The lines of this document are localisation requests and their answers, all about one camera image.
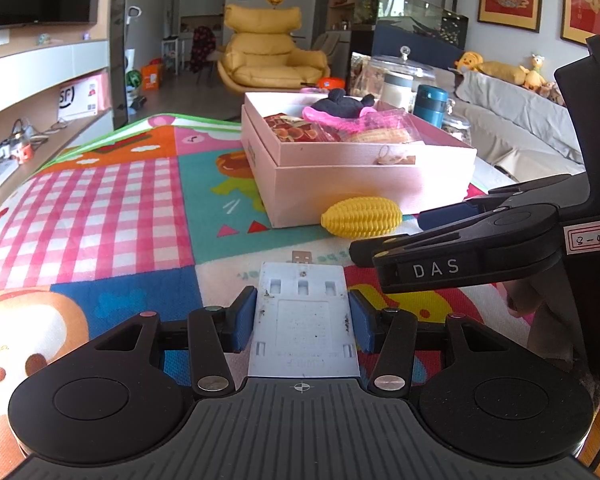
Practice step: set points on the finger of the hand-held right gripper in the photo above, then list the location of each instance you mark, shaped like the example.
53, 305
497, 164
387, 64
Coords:
480, 245
450, 216

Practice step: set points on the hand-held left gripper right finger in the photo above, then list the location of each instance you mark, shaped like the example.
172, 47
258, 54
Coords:
361, 324

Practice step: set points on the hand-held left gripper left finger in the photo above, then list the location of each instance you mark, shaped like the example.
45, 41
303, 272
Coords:
240, 324

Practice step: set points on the white usb device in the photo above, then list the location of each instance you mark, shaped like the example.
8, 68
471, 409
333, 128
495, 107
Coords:
300, 320

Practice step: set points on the yellow corn toy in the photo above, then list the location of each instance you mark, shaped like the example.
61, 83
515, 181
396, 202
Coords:
360, 217

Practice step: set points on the bread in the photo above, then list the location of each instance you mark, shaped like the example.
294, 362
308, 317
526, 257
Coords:
380, 133

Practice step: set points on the pink cardboard box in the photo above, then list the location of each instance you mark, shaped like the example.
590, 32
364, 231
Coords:
340, 185

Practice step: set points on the pink toy strainer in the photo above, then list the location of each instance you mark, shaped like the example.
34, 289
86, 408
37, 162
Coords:
325, 116

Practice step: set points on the red patterned packet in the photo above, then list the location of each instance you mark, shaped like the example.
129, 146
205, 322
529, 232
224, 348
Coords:
287, 130

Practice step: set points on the person's right hand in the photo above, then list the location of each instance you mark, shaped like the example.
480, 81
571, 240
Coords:
547, 320

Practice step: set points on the brown plush toy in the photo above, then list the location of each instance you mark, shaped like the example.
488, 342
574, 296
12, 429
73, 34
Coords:
552, 92

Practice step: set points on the grey covered sofa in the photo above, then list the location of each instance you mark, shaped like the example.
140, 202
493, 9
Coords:
520, 125

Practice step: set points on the glass jar of seeds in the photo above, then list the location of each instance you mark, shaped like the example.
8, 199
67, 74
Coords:
457, 122

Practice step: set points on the yellow duck plush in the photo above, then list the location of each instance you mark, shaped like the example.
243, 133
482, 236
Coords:
535, 72
469, 62

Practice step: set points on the teal thermos bottle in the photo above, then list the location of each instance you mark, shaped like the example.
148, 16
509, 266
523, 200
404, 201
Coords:
429, 105

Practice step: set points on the yellow plush pillow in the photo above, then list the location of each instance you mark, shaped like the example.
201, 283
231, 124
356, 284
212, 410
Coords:
502, 71

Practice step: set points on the white thermos bottle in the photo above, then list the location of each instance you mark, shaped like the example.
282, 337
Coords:
397, 92

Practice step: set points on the black plush toy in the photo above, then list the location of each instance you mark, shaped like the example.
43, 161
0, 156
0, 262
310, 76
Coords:
342, 102

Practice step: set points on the glass dome cover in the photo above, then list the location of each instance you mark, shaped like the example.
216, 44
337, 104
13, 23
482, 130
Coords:
370, 72

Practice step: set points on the orange container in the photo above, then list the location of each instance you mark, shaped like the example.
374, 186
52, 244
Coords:
330, 83

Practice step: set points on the colourful play mat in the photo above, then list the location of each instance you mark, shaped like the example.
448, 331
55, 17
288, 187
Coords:
105, 200

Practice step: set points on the fish tank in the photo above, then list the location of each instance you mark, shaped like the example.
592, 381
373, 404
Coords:
415, 25

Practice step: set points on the beige chair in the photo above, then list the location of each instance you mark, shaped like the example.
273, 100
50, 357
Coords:
330, 47

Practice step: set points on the yellow armchair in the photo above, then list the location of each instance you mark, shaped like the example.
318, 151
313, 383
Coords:
270, 50

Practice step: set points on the orange paper bag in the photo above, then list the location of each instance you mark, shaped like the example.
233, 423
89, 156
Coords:
151, 77

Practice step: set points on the watermelon ball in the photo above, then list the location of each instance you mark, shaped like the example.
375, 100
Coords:
133, 79

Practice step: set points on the polka dot cloth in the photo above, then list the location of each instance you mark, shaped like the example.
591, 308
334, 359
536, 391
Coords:
202, 50

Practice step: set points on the white pink courier box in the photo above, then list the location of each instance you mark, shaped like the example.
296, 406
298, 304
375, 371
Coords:
80, 97

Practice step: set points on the white stool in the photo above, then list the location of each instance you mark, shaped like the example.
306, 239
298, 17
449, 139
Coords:
170, 55

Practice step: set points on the dark tall cabinet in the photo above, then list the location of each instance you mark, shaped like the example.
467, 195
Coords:
119, 45

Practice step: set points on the white wooden television cabinet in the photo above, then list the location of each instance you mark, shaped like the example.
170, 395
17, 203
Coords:
45, 60

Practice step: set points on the small toy figure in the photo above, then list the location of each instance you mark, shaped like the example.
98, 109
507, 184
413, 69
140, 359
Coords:
42, 38

